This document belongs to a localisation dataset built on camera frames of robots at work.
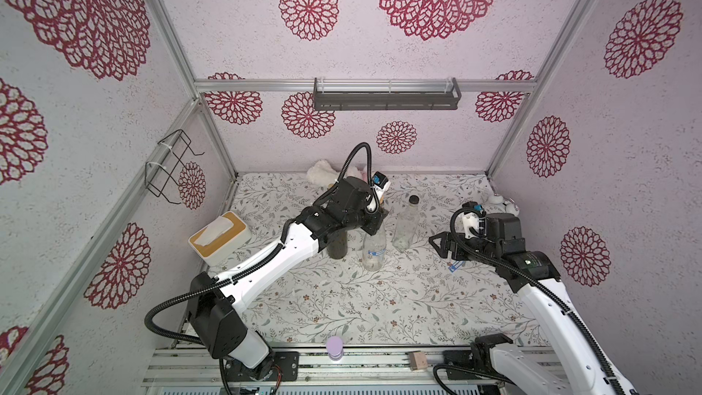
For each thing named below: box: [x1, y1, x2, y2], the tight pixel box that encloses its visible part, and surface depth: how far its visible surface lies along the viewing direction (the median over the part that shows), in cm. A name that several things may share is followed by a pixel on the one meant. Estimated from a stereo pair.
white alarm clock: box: [486, 192, 521, 217], surface depth 98 cm
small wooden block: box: [408, 351, 429, 371], surface depth 74 cm
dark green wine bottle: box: [327, 230, 349, 260], surface depth 94 cm
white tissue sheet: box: [193, 215, 234, 247], surface depth 97 cm
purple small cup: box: [326, 335, 344, 362], surface depth 72 cm
